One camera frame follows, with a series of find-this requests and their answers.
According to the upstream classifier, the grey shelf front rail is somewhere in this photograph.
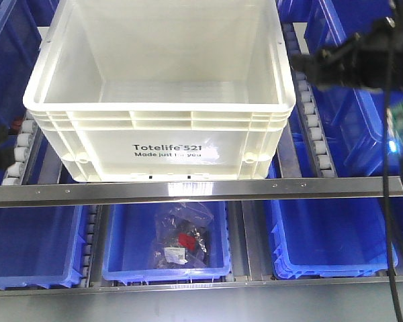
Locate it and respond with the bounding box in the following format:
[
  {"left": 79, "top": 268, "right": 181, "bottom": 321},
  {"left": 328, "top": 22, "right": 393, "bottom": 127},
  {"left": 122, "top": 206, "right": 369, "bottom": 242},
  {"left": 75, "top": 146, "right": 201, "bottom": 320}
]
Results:
[{"left": 0, "top": 277, "right": 396, "bottom": 321}]

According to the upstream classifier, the blue bin lower left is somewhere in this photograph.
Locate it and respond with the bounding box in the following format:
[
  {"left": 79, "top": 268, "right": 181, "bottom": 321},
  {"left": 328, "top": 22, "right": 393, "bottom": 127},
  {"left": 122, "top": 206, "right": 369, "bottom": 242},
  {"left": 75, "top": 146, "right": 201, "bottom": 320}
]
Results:
[{"left": 0, "top": 206, "right": 88, "bottom": 290}]

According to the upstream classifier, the blue bin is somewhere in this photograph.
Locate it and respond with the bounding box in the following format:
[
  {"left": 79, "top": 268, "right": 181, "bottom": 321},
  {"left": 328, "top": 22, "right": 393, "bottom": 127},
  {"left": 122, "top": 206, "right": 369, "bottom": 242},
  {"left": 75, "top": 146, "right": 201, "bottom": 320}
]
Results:
[
  {"left": 0, "top": 206, "right": 88, "bottom": 290},
  {"left": 102, "top": 202, "right": 231, "bottom": 284},
  {"left": 0, "top": 1, "right": 41, "bottom": 126},
  {"left": 263, "top": 198, "right": 388, "bottom": 280},
  {"left": 304, "top": 1, "right": 392, "bottom": 177}
]

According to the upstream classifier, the blue bin lower middle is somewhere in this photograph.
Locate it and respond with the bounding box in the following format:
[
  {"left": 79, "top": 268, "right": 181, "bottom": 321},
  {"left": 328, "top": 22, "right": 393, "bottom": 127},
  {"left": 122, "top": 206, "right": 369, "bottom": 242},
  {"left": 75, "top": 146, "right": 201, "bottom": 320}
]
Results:
[{"left": 102, "top": 202, "right": 231, "bottom": 284}]

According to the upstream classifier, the plastic bag of parts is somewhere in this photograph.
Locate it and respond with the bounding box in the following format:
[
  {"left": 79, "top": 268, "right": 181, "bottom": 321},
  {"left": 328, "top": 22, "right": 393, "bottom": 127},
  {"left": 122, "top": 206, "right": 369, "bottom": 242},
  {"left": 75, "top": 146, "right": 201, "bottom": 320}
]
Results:
[{"left": 151, "top": 203, "right": 214, "bottom": 269}]

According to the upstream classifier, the white roller track right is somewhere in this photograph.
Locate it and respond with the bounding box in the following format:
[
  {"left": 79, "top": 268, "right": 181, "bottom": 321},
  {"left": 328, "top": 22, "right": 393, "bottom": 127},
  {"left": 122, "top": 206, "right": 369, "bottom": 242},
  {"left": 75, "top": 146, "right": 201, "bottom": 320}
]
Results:
[{"left": 281, "top": 22, "right": 339, "bottom": 178}]

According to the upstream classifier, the blue bin upper left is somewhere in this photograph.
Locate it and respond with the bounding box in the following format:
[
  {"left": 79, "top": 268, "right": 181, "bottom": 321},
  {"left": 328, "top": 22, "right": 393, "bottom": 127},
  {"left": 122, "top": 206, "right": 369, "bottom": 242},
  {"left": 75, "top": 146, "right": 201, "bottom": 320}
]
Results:
[{"left": 0, "top": 1, "right": 41, "bottom": 126}]

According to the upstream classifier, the white plastic Totelife tote box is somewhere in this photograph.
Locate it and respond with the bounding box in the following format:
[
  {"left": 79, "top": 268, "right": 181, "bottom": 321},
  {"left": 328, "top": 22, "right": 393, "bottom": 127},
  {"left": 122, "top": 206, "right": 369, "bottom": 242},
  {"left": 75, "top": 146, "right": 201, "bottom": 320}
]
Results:
[{"left": 23, "top": 1, "right": 296, "bottom": 182}]

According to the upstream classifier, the blue bin upper right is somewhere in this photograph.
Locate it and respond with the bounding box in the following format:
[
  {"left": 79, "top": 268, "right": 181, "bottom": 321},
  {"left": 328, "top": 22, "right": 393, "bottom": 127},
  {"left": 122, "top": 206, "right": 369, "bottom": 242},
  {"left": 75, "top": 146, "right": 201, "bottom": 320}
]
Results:
[{"left": 304, "top": 1, "right": 392, "bottom": 177}]

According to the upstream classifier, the thin black cable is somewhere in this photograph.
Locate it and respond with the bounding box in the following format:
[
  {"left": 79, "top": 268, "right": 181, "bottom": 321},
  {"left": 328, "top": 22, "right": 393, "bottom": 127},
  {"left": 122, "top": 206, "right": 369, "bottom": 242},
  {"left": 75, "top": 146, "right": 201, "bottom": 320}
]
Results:
[{"left": 382, "top": 0, "right": 403, "bottom": 322}]

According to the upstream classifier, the white roller track left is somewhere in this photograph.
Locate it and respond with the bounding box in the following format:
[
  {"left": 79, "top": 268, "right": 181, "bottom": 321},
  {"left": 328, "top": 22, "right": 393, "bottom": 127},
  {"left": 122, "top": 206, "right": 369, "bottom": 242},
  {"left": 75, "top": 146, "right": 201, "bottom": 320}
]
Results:
[{"left": 1, "top": 111, "right": 42, "bottom": 186}]

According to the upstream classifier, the blue bin lower right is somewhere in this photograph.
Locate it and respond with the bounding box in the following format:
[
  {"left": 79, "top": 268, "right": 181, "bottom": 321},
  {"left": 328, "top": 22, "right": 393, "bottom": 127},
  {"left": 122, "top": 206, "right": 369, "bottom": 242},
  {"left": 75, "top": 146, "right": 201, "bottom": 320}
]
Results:
[{"left": 263, "top": 198, "right": 388, "bottom": 280}]

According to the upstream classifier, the white roller track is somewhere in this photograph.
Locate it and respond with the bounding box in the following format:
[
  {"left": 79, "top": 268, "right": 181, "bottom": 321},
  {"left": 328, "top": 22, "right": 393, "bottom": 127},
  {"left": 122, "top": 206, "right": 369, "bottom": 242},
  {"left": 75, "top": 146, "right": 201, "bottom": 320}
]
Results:
[
  {"left": 281, "top": 22, "right": 339, "bottom": 178},
  {"left": 1, "top": 111, "right": 42, "bottom": 186}
]

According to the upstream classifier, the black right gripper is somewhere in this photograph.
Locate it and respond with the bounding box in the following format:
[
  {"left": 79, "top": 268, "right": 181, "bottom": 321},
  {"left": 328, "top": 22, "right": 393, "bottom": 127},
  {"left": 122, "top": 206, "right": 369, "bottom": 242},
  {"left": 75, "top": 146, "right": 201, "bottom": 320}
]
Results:
[{"left": 291, "top": 18, "right": 403, "bottom": 91}]

